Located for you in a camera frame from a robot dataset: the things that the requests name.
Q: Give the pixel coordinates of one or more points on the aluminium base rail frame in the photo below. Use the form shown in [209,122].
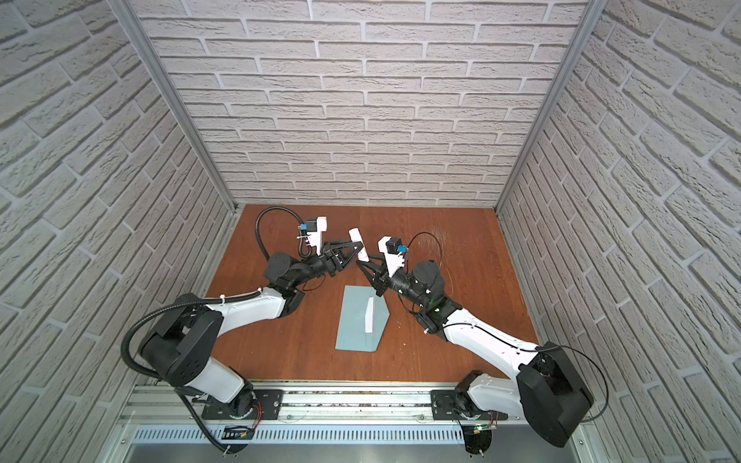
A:
[326,413]

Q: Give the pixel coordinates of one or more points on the aluminium corner post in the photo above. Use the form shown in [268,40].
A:
[142,43]
[582,35]

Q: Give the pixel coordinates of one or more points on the pink white letter card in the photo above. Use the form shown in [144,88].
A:
[369,316]

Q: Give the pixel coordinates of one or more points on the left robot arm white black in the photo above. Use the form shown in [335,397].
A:
[179,346]

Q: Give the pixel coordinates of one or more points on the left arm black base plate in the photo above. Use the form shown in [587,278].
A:
[268,400]

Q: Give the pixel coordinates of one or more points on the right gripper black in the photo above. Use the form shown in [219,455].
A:
[383,282]

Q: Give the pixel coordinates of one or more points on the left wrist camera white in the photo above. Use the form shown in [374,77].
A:
[310,236]

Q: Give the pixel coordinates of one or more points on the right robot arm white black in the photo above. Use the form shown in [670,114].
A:
[547,390]

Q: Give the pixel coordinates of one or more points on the left aluminium corner post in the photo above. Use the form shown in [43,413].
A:
[142,43]

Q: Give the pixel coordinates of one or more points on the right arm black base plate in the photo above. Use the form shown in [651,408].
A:
[455,405]

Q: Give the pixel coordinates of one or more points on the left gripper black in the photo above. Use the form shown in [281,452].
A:
[335,259]

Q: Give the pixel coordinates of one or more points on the right aluminium corner post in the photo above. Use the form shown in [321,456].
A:
[582,35]

